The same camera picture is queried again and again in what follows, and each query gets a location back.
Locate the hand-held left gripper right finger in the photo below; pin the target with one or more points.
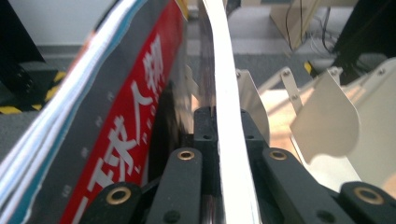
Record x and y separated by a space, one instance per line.
253 137

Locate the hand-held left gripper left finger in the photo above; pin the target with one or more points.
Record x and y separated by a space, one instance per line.
207 124

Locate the blue book with white pages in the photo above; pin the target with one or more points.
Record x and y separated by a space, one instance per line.
230 124

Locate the white metal expanding book rack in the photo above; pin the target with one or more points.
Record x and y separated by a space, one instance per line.
327 124

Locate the dark cover book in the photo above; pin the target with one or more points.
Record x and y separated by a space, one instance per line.
93 124

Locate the hazard-striped black stand base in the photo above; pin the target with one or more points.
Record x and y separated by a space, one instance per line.
37 81
308 67

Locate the light wooden desk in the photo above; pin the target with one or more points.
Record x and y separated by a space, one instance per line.
309 15

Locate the black curtain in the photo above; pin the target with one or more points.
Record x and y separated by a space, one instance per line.
15 31
370 28

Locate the white panel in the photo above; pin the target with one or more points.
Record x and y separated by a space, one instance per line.
62 18

